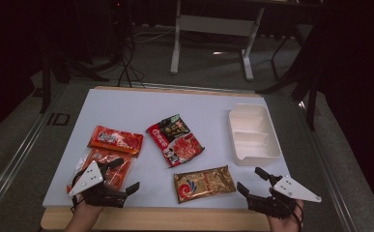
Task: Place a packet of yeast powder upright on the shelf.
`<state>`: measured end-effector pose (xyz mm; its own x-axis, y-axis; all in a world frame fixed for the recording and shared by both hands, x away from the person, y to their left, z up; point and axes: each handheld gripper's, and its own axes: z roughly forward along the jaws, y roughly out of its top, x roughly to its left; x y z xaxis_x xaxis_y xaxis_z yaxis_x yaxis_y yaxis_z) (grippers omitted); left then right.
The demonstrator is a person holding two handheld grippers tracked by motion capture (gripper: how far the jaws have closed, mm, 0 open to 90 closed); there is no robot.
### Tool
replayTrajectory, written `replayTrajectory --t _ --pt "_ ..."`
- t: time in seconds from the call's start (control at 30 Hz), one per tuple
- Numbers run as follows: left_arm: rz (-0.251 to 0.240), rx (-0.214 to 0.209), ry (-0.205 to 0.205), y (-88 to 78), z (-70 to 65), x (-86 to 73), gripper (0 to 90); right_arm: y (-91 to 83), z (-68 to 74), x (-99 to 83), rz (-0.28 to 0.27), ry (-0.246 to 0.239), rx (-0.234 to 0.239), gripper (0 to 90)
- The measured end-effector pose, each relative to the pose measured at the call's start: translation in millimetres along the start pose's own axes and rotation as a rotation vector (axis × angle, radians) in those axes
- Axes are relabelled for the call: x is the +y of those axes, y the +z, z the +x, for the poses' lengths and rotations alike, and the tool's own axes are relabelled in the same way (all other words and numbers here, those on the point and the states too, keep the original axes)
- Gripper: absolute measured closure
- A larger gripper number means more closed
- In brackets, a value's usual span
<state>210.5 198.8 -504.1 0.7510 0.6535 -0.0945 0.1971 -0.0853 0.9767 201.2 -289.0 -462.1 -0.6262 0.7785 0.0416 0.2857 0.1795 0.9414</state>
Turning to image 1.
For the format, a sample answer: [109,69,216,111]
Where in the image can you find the black chair legs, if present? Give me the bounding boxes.
[256,30,323,131]

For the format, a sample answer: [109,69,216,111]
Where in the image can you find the white board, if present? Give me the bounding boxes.
[43,88,290,210]

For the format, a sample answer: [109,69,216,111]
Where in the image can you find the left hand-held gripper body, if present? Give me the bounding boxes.
[68,159,129,209]

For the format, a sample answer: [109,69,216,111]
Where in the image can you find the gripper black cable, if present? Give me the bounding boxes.
[70,168,86,214]
[289,201,305,228]

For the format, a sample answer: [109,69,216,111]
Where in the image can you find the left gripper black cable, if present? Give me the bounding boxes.
[70,168,86,214]

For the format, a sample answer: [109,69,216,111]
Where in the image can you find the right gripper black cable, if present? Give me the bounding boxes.
[289,201,305,228]

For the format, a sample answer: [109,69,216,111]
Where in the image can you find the black floor cables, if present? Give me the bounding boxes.
[116,28,147,89]

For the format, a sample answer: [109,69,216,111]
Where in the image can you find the white plastic container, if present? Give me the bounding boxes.
[228,102,283,167]

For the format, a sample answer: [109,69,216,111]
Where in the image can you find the person's right hand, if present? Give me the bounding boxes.
[266,199,304,232]

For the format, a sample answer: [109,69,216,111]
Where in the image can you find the white metal table frame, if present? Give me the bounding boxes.
[169,0,266,81]

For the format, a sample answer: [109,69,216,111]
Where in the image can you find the gold foil packet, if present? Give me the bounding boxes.
[173,164,237,205]

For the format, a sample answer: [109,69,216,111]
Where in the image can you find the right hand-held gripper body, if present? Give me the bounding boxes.
[246,174,323,220]

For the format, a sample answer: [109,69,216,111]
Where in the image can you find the black metal stand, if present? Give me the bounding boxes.
[39,44,111,114]

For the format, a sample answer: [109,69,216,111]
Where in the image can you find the orange clear snack packet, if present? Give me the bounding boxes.
[66,125,144,194]

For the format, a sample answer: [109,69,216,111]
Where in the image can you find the person's left hand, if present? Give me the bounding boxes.
[70,196,105,225]

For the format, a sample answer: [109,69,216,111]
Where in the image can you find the red black sauce packet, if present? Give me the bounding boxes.
[145,113,206,168]

